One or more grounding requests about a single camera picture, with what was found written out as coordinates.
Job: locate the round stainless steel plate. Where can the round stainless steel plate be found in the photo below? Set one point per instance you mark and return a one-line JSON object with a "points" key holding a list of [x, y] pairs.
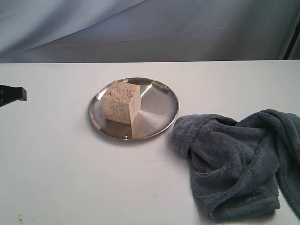
{"points": [[159, 109]]}

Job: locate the black tripod stand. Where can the black tripod stand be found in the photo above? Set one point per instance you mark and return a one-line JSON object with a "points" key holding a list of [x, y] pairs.
{"points": [[292, 42]]}

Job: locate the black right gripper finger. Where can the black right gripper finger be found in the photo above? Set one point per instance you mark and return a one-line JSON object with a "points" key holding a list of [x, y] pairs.
{"points": [[10, 94]]}

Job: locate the blue-grey backdrop curtain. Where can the blue-grey backdrop curtain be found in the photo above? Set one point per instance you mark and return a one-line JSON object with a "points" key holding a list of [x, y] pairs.
{"points": [[61, 31]]}

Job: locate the light wooden cube block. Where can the light wooden cube block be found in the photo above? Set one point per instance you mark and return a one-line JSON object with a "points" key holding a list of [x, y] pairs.
{"points": [[121, 102]]}

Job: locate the blue-grey fluffy towel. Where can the blue-grey fluffy towel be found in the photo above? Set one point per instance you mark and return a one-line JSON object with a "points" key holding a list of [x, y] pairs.
{"points": [[239, 168]]}

